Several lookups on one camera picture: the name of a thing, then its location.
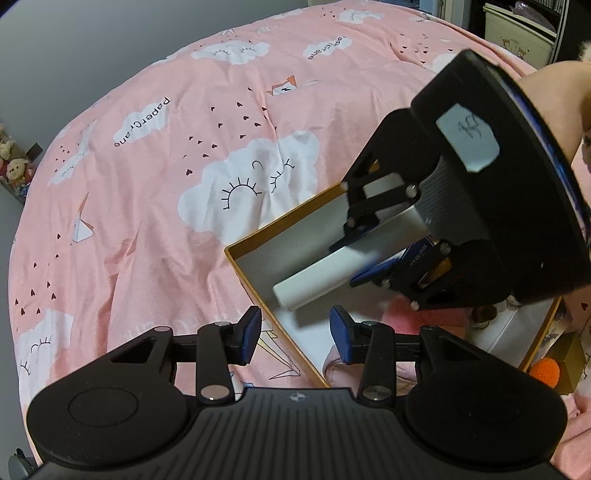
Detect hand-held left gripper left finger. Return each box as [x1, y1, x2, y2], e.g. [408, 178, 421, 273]
[102, 305, 264, 407]

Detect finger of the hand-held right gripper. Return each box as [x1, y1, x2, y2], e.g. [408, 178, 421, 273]
[350, 239, 497, 312]
[329, 109, 444, 253]

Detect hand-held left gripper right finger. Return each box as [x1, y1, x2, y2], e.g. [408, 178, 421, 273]
[329, 305, 490, 402]

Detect white cylinder tube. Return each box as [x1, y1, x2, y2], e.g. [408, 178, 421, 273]
[272, 244, 404, 310]

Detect yellow cardboard box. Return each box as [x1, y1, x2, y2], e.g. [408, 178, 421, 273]
[224, 182, 566, 388]

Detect orange red crochet toy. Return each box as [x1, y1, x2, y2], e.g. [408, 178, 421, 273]
[529, 357, 561, 393]

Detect person's right forearm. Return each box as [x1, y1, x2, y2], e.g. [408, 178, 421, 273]
[517, 39, 591, 162]

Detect pink plush toy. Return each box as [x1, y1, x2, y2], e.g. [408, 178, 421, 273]
[323, 295, 472, 402]

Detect pink printed blanket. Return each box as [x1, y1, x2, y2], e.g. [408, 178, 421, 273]
[8, 0, 591, 480]

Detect gold cardboard box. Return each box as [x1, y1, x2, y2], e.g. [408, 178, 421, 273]
[551, 332, 587, 395]

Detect cream storage bin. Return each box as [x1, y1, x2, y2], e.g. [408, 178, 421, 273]
[482, 2, 557, 68]

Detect black metal rack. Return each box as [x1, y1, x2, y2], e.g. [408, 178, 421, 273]
[549, 0, 580, 63]

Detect cream plush toy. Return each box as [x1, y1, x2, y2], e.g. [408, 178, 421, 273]
[4, 156, 29, 182]

